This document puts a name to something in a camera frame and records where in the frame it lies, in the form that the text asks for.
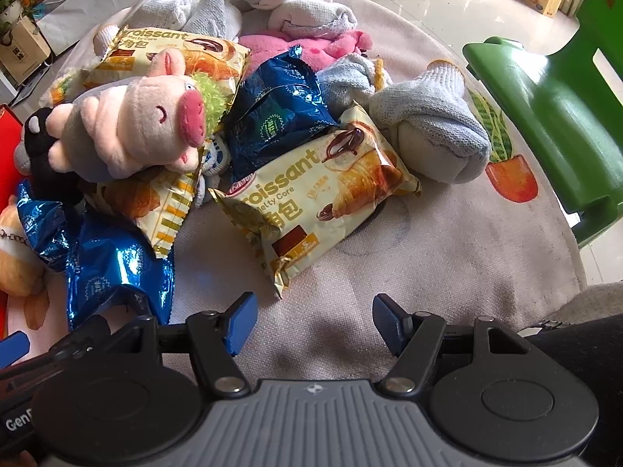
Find dark blue snack packet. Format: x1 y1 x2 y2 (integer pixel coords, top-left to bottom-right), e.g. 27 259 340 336
224 45 339 181

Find long cabinet with cloth cover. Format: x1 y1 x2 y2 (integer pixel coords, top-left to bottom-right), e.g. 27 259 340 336
36 0 229 56

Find white yellow green plush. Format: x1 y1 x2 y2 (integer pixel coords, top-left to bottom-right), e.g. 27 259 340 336
46 65 93 104

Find brown paper bag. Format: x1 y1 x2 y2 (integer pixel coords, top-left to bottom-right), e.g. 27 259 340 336
0 14 52 86

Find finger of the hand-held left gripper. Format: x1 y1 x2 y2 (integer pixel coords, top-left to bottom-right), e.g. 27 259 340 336
0 331 31 371
0 314 114 385

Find large rolled knit glove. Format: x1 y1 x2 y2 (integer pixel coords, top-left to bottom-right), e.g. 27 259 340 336
370 60 490 184

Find red cardboard box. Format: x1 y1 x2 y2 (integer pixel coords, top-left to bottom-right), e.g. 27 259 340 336
0 104 24 215

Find green fuzzy plush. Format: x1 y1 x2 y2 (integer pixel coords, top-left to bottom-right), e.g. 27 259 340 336
187 72 239 125

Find knotted light blue glove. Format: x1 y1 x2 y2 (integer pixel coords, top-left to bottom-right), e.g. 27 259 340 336
316 53 392 108

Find small white blue plush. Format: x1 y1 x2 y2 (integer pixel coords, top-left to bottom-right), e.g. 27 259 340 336
197 136 232 178

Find green plastic chair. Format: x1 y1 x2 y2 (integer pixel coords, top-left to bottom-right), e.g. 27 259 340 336
461 0 623 249

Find orange hamster plush toy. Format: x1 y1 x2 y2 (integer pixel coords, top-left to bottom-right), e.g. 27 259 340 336
0 204 49 297

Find yellow pastry snack packet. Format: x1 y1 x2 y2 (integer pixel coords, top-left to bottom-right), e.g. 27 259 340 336
208 102 423 300
80 24 251 95
95 165 205 258

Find grey pink pig plush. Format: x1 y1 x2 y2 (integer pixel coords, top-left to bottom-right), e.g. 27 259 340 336
49 50 208 178

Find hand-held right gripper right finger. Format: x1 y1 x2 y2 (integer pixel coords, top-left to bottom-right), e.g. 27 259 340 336
372 294 533 395

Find black monkey plush toy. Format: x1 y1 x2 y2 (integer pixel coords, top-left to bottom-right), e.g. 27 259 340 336
14 107 86 205

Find printed pale blanket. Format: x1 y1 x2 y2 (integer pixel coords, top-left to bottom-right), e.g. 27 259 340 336
0 0 587 385

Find rolled grey knit glove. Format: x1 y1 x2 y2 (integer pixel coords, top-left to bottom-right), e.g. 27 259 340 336
187 0 244 37

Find green potted plant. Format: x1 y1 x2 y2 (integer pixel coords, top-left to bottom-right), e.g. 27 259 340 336
0 0 35 35

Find blue foil snack packet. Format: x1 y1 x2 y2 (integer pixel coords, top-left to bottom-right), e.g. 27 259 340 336
65 214 176 332
17 180 98 273

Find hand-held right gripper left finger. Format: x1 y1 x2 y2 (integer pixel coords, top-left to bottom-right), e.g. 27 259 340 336
100 292 259 394

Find pink plush toy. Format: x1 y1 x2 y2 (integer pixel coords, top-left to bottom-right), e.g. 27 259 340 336
238 29 373 74

